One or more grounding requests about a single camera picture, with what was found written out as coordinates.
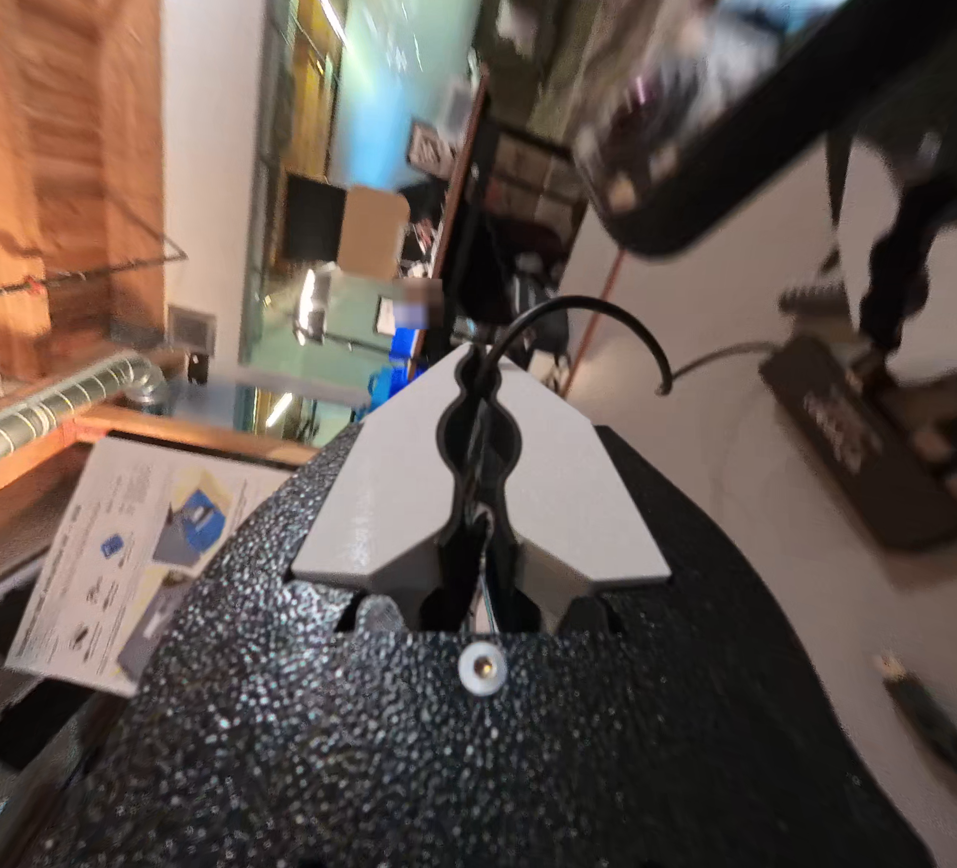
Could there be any printed instruction sheet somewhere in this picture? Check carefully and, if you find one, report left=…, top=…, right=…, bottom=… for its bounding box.
left=3, top=434, right=300, bottom=697

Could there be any black pen on table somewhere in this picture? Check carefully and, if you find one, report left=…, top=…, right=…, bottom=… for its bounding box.
left=875, top=651, right=957, bottom=764

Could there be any silver flexible duct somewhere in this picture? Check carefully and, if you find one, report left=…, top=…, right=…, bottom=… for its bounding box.
left=0, top=348, right=169, bottom=446

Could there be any black monitor stand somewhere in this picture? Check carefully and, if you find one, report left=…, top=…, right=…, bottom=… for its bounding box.
left=826, top=111, right=957, bottom=364

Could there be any blue plastic bin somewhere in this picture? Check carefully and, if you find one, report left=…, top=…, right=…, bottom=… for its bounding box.
left=366, top=326, right=435, bottom=409

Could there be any large black computer monitor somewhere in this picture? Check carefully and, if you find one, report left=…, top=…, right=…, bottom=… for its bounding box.
left=572, top=0, right=957, bottom=257

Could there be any small black monitor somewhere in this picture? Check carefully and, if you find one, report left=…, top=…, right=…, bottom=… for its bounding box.
left=284, top=173, right=348, bottom=262

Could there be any grey wall vent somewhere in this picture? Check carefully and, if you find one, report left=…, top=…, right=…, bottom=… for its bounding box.
left=168, top=307, right=218, bottom=354

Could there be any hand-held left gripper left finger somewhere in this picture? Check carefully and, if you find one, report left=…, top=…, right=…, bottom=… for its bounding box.
left=290, top=345, right=483, bottom=596

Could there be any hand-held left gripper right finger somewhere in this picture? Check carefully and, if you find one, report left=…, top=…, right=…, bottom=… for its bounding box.
left=486, top=355, right=671, bottom=596

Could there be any black usb cable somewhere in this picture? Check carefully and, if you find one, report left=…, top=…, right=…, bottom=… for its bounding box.
left=449, top=294, right=674, bottom=633

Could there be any thin grey cable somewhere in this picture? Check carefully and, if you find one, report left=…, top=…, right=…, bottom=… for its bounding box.
left=669, top=341, right=779, bottom=392

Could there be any silver device on black stand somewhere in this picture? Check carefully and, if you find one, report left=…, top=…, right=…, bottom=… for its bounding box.
left=295, top=268, right=333, bottom=347

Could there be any black metal hanging frame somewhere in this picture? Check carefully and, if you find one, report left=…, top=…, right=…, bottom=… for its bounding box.
left=0, top=195, right=188, bottom=295

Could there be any tan rounded board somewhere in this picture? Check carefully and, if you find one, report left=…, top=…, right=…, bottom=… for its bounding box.
left=340, top=186, right=411, bottom=278

